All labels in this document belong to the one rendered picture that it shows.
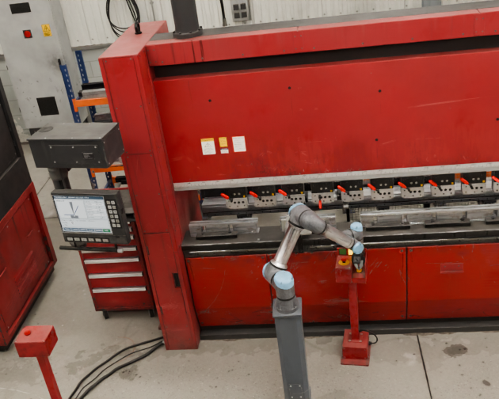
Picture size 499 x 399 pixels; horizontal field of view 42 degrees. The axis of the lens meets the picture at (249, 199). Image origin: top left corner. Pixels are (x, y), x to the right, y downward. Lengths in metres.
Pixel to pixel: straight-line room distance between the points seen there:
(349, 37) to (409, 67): 0.42
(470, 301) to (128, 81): 2.81
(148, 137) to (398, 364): 2.33
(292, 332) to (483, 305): 1.54
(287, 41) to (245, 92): 0.43
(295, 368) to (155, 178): 1.53
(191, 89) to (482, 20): 1.81
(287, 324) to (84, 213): 1.42
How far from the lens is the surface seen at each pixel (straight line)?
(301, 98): 4.25
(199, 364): 5.03
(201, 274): 4.84
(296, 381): 4.44
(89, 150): 3.94
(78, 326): 5.73
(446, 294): 4.92
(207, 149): 4.45
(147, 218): 4.55
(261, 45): 4.14
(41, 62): 8.95
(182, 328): 5.05
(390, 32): 4.13
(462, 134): 4.43
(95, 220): 4.15
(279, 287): 4.00
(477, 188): 4.63
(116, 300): 5.50
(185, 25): 4.26
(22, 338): 4.41
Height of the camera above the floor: 3.30
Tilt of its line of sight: 28 degrees down
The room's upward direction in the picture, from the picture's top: 8 degrees counter-clockwise
